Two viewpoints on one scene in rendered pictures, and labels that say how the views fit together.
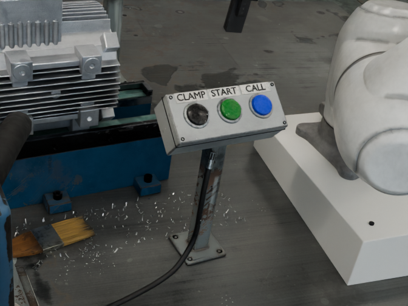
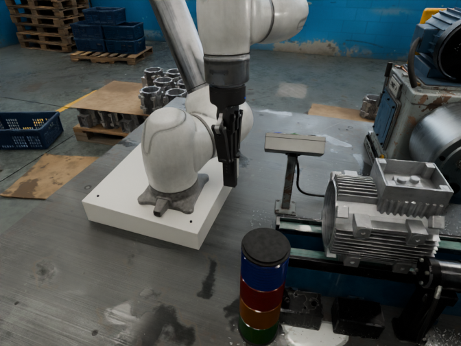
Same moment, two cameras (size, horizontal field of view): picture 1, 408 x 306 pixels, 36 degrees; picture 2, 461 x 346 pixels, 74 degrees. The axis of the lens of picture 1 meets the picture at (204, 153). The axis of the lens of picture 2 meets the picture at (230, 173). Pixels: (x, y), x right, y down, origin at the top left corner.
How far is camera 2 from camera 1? 1.51 m
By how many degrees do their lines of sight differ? 100
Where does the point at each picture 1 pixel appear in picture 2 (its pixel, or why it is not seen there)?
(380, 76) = not seen: hidden behind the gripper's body
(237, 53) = not seen: outside the picture
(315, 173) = (218, 185)
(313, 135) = (194, 198)
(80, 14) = (355, 178)
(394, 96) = not seen: hidden behind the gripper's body
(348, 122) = (249, 120)
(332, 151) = (200, 185)
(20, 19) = (399, 171)
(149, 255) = (309, 211)
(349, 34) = (193, 133)
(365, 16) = (188, 120)
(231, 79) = (128, 333)
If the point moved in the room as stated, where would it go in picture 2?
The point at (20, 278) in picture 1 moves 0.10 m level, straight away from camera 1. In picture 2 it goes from (400, 82) to (402, 92)
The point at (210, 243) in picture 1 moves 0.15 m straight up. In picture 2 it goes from (279, 204) to (283, 168)
